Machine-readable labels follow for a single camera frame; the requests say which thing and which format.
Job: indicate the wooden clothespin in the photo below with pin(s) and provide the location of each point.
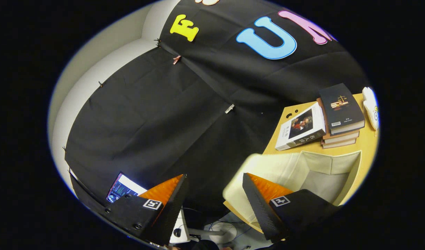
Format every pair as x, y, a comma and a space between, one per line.
177, 59

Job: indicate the white plush toy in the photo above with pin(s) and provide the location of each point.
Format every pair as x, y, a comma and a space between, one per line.
370, 107

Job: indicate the cream fabric storage box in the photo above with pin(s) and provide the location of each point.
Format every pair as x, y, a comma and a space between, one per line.
320, 173

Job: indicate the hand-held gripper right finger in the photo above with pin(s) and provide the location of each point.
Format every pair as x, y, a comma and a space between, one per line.
259, 208

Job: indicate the computer monitor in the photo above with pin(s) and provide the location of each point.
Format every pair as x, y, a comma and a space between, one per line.
124, 187

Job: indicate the brown book stack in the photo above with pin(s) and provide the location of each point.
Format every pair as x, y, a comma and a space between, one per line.
339, 139

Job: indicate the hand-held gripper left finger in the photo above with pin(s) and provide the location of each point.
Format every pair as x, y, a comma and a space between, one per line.
170, 211

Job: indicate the white book with portrait cover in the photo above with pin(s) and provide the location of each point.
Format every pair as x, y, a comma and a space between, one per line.
300, 126

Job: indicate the dark book with gold print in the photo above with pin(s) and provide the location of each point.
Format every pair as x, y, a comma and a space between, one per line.
340, 107

